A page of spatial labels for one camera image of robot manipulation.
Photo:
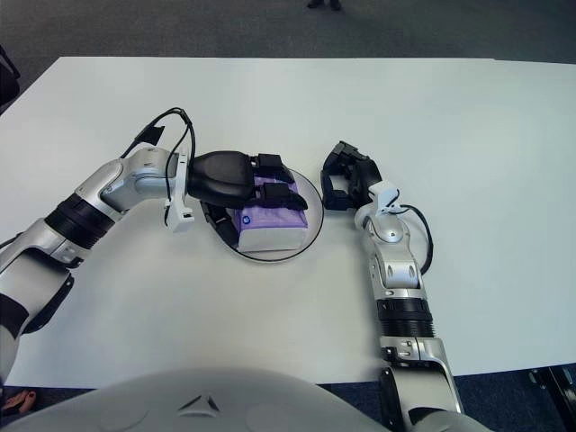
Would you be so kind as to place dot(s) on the white plate black rim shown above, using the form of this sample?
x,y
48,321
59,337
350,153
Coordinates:
x,y
311,207

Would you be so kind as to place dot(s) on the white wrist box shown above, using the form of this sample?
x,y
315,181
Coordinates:
x,y
383,195
182,220

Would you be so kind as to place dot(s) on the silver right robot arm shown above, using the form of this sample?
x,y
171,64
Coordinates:
x,y
398,270

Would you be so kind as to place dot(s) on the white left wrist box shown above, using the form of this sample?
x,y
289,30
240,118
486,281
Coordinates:
x,y
182,220

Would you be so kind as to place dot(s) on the black office chair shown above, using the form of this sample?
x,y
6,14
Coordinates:
x,y
6,81

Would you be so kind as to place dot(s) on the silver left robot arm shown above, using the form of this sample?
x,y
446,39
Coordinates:
x,y
81,211

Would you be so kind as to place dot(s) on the purple tissue paper pack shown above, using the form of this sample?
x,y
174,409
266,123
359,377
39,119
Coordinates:
x,y
274,225

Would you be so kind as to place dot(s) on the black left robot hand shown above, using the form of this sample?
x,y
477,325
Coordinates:
x,y
220,177

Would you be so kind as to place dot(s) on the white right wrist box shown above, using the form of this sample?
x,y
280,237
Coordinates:
x,y
383,195

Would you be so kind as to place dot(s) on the black table leg frame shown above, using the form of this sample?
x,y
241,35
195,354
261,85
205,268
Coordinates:
x,y
555,389

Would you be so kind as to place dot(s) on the bare foot in sandal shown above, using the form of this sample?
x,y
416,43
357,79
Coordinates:
x,y
18,400

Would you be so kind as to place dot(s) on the grey robot torso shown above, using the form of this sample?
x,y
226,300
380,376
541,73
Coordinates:
x,y
225,405

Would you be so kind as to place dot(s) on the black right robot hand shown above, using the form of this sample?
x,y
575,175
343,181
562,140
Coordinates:
x,y
362,175

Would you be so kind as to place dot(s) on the dark shoes of person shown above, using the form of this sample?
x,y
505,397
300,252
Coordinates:
x,y
324,3

